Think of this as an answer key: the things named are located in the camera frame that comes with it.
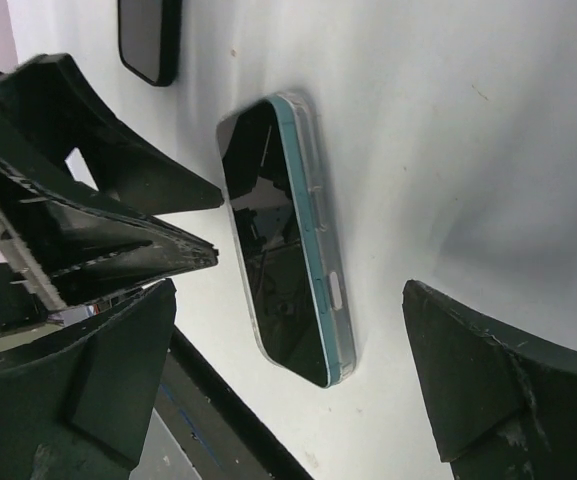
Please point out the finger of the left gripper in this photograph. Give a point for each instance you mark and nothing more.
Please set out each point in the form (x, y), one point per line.
(49, 99)
(73, 245)

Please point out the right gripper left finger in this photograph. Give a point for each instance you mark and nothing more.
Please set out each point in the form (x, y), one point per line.
(77, 403)

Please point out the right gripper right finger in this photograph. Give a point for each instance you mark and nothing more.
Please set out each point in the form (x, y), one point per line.
(502, 403)

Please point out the black smartphone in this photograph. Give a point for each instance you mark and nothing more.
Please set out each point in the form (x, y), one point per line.
(265, 217)

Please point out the clear phone case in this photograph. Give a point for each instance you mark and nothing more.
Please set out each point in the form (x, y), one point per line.
(308, 177)

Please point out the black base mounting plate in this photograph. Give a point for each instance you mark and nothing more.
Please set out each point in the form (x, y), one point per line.
(215, 431)

